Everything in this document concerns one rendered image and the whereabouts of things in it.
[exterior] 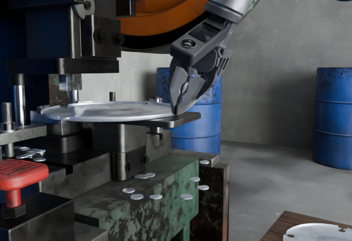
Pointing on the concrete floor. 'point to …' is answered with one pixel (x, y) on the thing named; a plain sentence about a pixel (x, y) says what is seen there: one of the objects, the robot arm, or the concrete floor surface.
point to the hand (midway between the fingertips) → (176, 109)
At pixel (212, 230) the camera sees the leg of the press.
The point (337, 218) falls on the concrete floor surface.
